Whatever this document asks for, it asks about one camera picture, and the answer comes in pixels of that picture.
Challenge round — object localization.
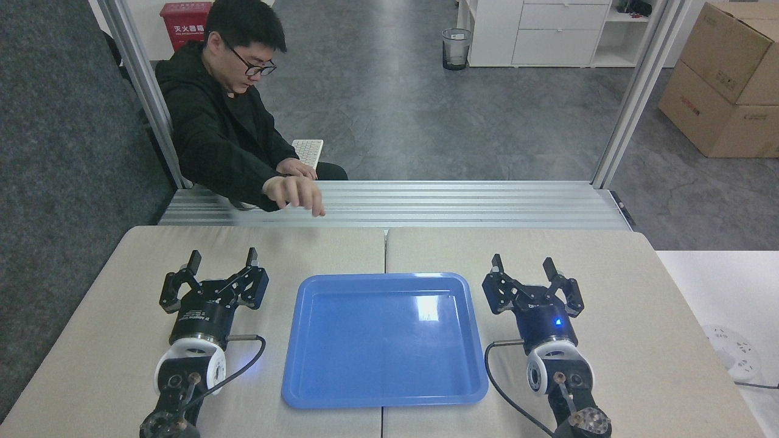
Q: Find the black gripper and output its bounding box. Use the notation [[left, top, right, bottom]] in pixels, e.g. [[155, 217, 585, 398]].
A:
[[159, 247, 270, 339], [482, 254, 585, 348]]

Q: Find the blue plastic tray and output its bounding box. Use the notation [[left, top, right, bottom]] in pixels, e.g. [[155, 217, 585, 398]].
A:
[[281, 272, 490, 409]]

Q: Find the person's right hand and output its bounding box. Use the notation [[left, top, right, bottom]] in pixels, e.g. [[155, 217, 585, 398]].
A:
[[262, 175, 327, 218]]

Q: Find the person's left hand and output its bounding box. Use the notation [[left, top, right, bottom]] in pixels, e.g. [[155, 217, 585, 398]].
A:
[[276, 158, 318, 181]]

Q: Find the person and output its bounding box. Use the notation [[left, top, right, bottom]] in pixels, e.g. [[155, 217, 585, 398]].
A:
[[155, 0, 349, 213]]

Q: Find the white keyboard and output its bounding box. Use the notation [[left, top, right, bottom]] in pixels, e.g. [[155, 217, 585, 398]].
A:
[[291, 139, 325, 170]]

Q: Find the white side table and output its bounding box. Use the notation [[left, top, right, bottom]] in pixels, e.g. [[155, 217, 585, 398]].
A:
[[655, 250, 779, 438]]

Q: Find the white round power strip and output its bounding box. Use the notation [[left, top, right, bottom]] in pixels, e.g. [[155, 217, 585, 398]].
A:
[[702, 324, 762, 383]]

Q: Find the large cardboard box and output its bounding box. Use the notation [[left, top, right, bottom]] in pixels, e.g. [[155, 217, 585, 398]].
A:
[[657, 59, 779, 159]]

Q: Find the grey waste bin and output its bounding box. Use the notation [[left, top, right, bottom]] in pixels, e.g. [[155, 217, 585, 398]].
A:
[[441, 28, 473, 72]]

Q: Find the white drawer cabinet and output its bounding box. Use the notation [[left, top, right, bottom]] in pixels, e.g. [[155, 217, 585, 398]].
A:
[[456, 0, 653, 68]]

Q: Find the red fire equipment box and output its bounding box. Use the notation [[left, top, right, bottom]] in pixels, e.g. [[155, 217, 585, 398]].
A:
[[159, 2, 213, 53]]

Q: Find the small cardboard box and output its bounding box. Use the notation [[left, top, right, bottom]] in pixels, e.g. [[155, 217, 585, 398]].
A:
[[679, 1, 779, 106]]

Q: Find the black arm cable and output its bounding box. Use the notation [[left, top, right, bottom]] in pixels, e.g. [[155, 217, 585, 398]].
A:
[[484, 340, 557, 438], [183, 334, 267, 414]]

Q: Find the silver aluminium rail bed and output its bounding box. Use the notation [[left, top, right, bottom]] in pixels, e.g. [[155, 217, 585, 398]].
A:
[[158, 180, 634, 231]]

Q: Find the black rail end bracket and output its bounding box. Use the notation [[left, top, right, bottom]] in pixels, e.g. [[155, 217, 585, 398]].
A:
[[610, 190, 637, 228]]

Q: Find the silver aluminium post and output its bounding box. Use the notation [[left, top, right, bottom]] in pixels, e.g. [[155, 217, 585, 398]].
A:
[[591, 0, 695, 190], [96, 0, 195, 190]]

